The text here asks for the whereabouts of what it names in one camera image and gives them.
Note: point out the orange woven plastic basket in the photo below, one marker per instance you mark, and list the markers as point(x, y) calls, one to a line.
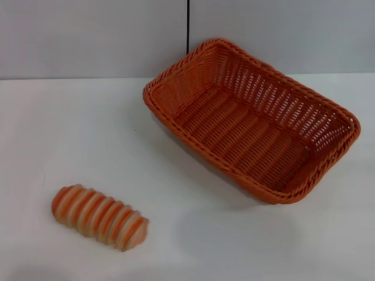
point(240, 126)

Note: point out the striped orange cream bread loaf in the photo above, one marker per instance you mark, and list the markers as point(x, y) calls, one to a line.
point(99, 218)

